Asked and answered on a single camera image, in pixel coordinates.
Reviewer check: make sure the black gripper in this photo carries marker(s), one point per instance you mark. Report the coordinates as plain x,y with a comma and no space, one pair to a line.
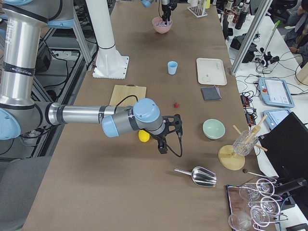
166,9
159,139

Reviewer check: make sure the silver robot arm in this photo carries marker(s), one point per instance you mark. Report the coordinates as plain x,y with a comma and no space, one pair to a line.
19,114

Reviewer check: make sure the pink bowl of ice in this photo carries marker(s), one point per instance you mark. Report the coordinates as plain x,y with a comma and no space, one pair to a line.
161,26

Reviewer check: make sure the white cup rack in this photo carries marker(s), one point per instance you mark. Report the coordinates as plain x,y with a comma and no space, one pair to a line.
198,7

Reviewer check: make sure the stainless steel ice scoop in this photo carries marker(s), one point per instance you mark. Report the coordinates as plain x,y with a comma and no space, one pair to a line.
201,176

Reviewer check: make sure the light blue plastic cup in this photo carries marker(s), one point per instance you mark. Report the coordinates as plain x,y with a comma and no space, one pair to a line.
172,67

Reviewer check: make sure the yellow lemon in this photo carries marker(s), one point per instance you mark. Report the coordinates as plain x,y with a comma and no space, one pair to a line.
144,136

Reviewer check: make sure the mint green bowl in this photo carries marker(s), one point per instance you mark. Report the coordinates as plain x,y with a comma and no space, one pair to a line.
213,129

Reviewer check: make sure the wooden glass rack stand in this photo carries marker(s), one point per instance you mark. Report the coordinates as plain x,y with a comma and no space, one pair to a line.
227,155

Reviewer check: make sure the bamboo cutting board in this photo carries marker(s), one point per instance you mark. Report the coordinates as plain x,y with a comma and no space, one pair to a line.
125,95

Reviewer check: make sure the grey folded cloth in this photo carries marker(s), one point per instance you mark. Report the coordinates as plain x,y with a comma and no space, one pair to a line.
211,93

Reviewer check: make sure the cream rabbit tray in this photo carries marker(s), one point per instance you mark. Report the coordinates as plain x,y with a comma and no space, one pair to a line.
211,71

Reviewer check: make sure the black bottle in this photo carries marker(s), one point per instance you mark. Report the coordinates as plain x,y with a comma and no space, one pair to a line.
242,17

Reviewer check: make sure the clear crystal glass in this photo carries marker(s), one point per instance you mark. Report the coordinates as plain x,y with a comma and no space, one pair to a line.
241,147

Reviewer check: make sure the hanging wine glass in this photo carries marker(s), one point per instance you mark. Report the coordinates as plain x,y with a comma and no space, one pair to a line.
240,221

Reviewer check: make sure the black framed tray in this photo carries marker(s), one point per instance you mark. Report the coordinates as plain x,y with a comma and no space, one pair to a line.
237,204

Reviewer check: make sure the blue teach pendant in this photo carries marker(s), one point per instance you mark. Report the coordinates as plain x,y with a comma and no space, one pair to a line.
275,116
275,92

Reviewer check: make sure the black laptop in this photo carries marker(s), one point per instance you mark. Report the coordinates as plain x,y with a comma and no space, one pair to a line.
287,148

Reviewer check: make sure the aluminium frame post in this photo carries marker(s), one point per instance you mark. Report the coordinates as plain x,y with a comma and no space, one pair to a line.
263,8

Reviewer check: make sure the wire wine glass rack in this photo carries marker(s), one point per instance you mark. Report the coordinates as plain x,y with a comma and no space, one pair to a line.
262,203

